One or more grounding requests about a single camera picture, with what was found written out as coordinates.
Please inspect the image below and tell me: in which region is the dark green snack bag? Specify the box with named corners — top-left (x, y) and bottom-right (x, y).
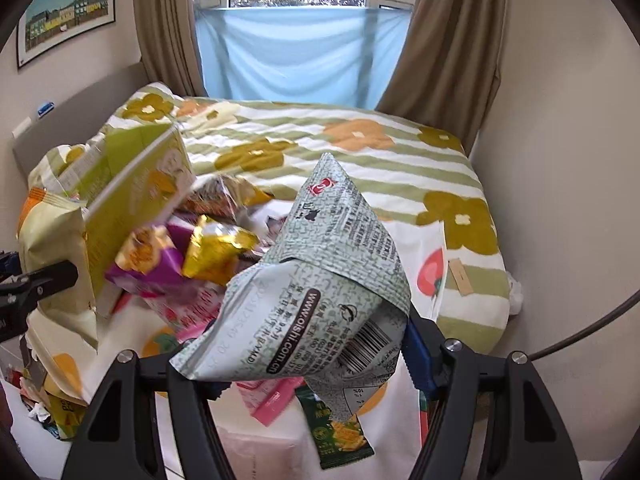
top-left (295, 385), bottom-right (374, 470)

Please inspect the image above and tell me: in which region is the gold snack bag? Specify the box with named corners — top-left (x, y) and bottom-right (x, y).
top-left (181, 214), bottom-right (258, 286)

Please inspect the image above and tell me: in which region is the pale green snack bag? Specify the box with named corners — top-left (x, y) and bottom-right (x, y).
top-left (170, 153), bottom-right (411, 422)

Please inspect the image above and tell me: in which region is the cream orange chip bag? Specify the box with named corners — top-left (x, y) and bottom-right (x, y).
top-left (17, 188), bottom-right (98, 348)

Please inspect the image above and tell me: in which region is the purple chip bag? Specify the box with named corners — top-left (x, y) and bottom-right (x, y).
top-left (105, 224), bottom-right (186, 297)

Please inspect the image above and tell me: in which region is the green cardboard box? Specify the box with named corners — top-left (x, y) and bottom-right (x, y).
top-left (74, 124), bottom-right (194, 298)

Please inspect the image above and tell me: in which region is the grey headboard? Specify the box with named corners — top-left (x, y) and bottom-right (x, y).
top-left (13, 62), bottom-right (150, 178)

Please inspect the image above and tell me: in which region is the brown red snack bag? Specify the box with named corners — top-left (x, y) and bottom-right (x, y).
top-left (177, 174), bottom-right (272, 220)

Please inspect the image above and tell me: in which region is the striped flower bedspread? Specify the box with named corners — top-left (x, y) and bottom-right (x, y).
top-left (27, 81), bottom-right (512, 356)

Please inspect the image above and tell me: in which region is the left brown curtain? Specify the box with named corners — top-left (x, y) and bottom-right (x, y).
top-left (132, 0), bottom-right (206, 96)

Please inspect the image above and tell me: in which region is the brown curtain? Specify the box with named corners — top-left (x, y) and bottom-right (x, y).
top-left (132, 0), bottom-right (206, 96)
top-left (376, 0), bottom-right (508, 153)

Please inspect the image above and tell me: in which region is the right brown curtain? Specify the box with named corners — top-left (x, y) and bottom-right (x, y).
top-left (376, 0), bottom-right (508, 153)

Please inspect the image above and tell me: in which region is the light blue window cloth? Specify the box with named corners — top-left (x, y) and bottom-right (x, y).
top-left (195, 6), bottom-right (410, 110)

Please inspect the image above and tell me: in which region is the black cable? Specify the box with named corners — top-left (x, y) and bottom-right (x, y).
top-left (528, 288), bottom-right (640, 362)

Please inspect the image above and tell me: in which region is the framed wall picture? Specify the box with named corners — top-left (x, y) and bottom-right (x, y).
top-left (16, 0), bottom-right (116, 70)

